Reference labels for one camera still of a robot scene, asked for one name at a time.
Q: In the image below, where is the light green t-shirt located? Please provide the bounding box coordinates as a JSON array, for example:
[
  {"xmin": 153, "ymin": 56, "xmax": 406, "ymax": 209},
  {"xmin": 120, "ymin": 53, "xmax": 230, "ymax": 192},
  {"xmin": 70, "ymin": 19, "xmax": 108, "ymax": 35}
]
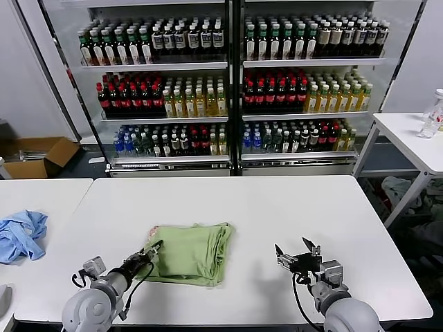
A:
[{"xmin": 144, "ymin": 222, "xmax": 239, "ymax": 288}]

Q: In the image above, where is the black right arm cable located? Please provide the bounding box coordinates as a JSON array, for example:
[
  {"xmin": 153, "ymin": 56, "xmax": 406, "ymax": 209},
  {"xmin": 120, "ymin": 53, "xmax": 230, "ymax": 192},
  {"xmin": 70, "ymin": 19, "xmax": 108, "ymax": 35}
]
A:
[{"xmin": 291, "ymin": 272, "xmax": 326, "ymax": 329}]

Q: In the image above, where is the crumpled light blue cloth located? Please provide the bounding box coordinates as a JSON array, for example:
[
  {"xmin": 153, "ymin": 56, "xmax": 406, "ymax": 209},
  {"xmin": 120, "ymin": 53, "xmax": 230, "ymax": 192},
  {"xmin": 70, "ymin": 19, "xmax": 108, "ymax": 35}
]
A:
[{"xmin": 0, "ymin": 209, "xmax": 49, "ymax": 266}]

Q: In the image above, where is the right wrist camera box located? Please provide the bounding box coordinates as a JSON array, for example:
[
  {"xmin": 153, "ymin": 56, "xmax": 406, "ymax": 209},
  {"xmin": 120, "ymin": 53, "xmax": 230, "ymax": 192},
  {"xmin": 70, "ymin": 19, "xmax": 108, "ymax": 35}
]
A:
[{"xmin": 320, "ymin": 259, "xmax": 346, "ymax": 287}]

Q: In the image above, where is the white fridge shelf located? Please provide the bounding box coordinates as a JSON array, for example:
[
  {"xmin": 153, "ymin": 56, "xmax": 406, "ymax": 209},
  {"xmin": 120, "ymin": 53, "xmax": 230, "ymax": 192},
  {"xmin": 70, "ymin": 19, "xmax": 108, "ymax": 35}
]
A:
[
  {"xmin": 241, "ymin": 151, "xmax": 357, "ymax": 169},
  {"xmin": 243, "ymin": 57, "xmax": 387, "ymax": 68},
  {"xmin": 81, "ymin": 62, "xmax": 229, "ymax": 72},
  {"xmin": 100, "ymin": 116, "xmax": 229, "ymax": 125},
  {"xmin": 242, "ymin": 111, "xmax": 370, "ymax": 122}
]

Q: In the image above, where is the metal shelf rack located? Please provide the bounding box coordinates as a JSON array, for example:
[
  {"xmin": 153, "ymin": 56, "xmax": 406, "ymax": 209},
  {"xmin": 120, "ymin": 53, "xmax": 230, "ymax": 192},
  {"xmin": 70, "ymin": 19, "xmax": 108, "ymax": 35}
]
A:
[{"xmin": 237, "ymin": 0, "xmax": 388, "ymax": 177}]

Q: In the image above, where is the display fridge cabinet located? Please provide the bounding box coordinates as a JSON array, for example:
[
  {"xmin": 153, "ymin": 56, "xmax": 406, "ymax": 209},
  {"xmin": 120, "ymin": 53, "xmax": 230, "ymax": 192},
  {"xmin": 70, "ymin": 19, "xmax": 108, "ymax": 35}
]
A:
[{"xmin": 81, "ymin": 0, "xmax": 239, "ymax": 178}]

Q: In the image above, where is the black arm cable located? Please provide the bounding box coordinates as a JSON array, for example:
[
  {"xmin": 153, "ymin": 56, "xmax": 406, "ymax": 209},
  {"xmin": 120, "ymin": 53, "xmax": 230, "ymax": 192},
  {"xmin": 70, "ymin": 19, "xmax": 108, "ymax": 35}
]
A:
[
  {"xmin": 291, "ymin": 272, "xmax": 326, "ymax": 329},
  {"xmin": 119, "ymin": 261, "xmax": 156, "ymax": 321}
]

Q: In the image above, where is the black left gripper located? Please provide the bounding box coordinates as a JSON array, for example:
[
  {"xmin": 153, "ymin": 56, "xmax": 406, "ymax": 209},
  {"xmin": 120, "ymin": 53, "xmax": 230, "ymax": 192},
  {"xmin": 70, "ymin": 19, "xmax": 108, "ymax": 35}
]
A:
[{"xmin": 123, "ymin": 240, "xmax": 163, "ymax": 277}]

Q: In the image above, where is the pale cloth heap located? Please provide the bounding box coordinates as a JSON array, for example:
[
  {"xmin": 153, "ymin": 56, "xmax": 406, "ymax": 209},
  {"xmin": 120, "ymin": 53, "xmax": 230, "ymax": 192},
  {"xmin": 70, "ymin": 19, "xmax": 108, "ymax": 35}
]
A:
[{"xmin": 381, "ymin": 176, "xmax": 415, "ymax": 210}]

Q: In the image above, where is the open cardboard box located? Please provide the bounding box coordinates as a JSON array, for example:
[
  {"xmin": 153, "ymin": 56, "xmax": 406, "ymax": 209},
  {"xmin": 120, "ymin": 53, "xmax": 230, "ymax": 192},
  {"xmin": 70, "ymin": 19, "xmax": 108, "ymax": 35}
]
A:
[{"xmin": 0, "ymin": 137, "xmax": 82, "ymax": 180}]

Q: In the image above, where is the clear plastic bottle white cap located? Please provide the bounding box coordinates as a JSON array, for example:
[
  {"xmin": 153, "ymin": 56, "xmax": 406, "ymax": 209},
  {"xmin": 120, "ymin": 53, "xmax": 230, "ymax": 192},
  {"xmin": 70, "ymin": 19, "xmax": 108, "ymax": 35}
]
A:
[{"xmin": 419, "ymin": 89, "xmax": 443, "ymax": 139}]

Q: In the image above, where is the black framed glass fridge door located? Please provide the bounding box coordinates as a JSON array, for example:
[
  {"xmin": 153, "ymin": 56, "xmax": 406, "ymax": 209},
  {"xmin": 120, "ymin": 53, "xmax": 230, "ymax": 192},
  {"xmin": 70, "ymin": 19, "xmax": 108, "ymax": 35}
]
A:
[
  {"xmin": 15, "ymin": 0, "xmax": 108, "ymax": 167},
  {"xmin": 352, "ymin": 0, "xmax": 428, "ymax": 177}
]

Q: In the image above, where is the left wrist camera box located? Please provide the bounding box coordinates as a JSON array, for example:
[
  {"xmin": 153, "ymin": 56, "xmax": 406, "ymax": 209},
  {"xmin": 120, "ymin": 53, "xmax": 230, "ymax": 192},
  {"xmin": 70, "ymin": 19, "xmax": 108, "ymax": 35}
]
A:
[{"xmin": 82, "ymin": 256, "xmax": 107, "ymax": 279}]

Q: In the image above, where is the white side table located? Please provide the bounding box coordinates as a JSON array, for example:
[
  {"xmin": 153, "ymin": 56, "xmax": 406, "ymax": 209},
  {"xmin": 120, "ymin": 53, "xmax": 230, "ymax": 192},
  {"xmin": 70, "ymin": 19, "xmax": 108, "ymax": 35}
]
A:
[{"xmin": 352, "ymin": 113, "xmax": 443, "ymax": 229}]

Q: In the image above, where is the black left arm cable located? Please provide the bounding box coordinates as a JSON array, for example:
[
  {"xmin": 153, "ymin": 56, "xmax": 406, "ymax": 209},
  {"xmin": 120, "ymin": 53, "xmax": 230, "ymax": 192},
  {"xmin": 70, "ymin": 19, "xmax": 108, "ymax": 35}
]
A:
[{"xmin": 119, "ymin": 261, "xmax": 156, "ymax": 321}]

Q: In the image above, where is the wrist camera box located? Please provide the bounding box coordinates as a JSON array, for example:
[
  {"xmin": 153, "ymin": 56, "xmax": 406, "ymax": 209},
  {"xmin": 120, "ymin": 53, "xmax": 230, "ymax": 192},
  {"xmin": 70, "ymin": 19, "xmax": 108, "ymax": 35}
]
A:
[
  {"xmin": 320, "ymin": 259, "xmax": 346, "ymax": 287},
  {"xmin": 82, "ymin": 256, "xmax": 107, "ymax": 279}
]

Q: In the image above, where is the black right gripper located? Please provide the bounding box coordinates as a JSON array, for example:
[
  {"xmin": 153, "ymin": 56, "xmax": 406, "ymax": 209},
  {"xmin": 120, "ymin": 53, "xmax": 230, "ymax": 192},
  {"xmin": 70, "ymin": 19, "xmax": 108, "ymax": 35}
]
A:
[{"xmin": 274, "ymin": 237, "xmax": 323, "ymax": 277}]

